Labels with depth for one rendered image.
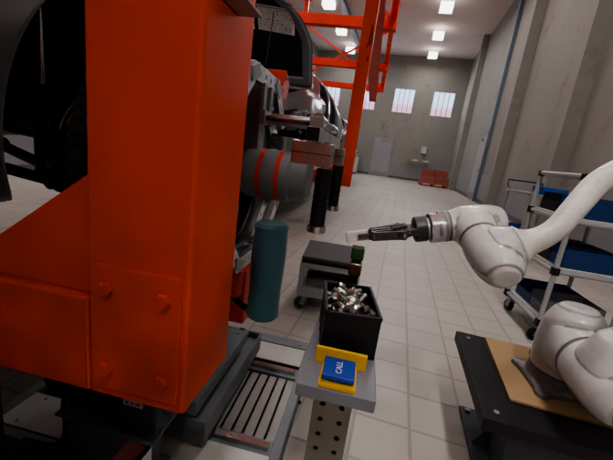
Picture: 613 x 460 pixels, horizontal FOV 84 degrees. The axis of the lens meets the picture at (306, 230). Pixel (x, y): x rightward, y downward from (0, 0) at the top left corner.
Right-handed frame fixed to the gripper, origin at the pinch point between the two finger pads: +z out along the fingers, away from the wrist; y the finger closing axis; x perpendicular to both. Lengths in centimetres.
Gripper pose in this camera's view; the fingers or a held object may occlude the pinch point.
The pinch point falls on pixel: (357, 235)
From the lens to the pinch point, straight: 102.9
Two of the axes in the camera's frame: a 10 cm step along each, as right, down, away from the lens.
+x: 1.4, 9.7, 2.0
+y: -1.0, 2.2, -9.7
